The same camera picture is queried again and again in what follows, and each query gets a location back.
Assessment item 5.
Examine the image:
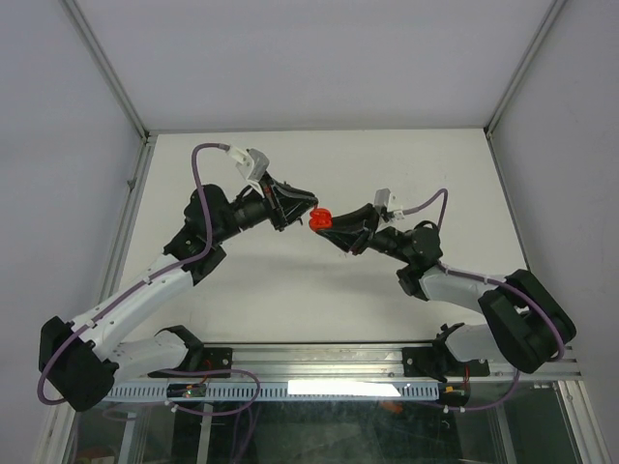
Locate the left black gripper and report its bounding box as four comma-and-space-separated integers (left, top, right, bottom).
212, 172, 318, 245

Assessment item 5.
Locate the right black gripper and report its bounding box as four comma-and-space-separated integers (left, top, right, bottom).
316, 203, 413, 265

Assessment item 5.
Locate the orange round charging case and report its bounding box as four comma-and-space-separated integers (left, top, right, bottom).
309, 208, 333, 232

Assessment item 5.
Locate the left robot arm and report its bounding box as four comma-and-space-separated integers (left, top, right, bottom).
38, 173, 318, 412

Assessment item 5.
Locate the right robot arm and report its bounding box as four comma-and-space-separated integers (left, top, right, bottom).
309, 204, 576, 378

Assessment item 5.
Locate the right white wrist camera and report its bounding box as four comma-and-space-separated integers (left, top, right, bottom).
373, 188, 404, 223

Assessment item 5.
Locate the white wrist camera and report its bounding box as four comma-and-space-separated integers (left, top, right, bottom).
226, 146, 270, 194
373, 188, 404, 223

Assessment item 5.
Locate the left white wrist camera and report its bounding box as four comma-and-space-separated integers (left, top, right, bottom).
226, 146, 270, 194

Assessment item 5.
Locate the aluminium mounting rail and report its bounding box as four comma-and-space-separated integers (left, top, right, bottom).
204, 342, 582, 383

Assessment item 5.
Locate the right black base bracket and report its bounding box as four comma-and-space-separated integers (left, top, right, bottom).
401, 346, 441, 380

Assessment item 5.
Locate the black base bracket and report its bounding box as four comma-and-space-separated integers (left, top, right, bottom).
147, 345, 233, 379
401, 346, 441, 380

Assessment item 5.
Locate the left black base bracket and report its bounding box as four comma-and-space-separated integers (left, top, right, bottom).
147, 345, 233, 379

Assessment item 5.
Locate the grey slotted cable duct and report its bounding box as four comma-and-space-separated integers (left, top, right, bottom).
104, 380, 439, 403

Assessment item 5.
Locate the purple cable under rail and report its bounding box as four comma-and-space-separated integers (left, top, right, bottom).
159, 369, 262, 464

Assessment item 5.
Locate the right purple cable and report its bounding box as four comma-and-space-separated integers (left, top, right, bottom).
400, 188, 566, 362

